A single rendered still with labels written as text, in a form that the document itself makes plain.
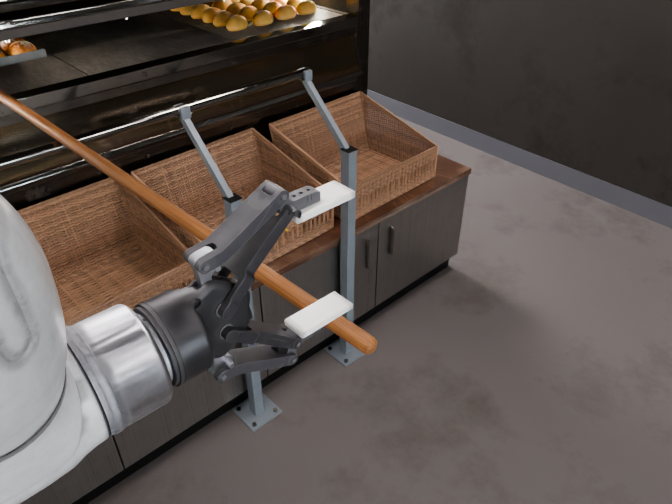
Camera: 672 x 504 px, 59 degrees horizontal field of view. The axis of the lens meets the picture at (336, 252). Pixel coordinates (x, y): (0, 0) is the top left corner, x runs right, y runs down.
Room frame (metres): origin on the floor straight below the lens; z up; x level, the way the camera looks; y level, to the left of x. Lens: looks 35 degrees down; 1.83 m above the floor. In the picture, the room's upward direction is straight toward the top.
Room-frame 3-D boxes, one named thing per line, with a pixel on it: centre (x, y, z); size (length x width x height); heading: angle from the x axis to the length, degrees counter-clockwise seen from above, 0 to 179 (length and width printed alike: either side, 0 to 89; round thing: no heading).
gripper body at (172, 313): (0.38, 0.12, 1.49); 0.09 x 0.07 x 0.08; 132
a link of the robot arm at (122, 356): (0.33, 0.17, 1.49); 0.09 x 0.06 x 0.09; 42
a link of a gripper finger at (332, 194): (0.47, 0.02, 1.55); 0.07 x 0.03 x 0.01; 132
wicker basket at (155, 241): (1.49, 0.80, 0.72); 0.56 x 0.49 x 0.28; 135
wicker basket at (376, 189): (2.31, -0.08, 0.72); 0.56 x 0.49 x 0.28; 134
